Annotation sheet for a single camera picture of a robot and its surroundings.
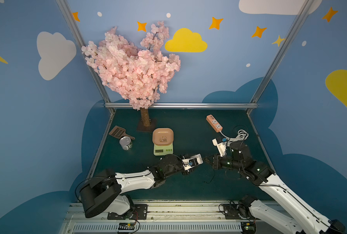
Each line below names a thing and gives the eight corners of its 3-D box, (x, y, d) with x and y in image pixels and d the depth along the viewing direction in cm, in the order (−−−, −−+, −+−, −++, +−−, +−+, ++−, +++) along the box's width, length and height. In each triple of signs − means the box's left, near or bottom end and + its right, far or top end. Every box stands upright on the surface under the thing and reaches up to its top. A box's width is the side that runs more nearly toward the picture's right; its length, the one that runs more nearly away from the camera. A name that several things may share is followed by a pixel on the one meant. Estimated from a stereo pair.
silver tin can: (119, 150, 98) (117, 146, 94) (122, 140, 103) (120, 136, 99) (131, 150, 98) (129, 146, 94) (133, 140, 103) (132, 136, 100)
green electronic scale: (153, 155, 96) (152, 153, 94) (154, 145, 101) (153, 143, 99) (173, 155, 96) (173, 153, 95) (173, 145, 101) (173, 144, 99)
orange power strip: (216, 133, 109) (217, 131, 107) (204, 117, 119) (204, 115, 117) (222, 130, 111) (223, 128, 109) (210, 115, 121) (210, 113, 119)
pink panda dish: (151, 146, 100) (151, 142, 96) (153, 131, 108) (152, 127, 104) (173, 146, 100) (173, 142, 96) (173, 131, 108) (173, 128, 104)
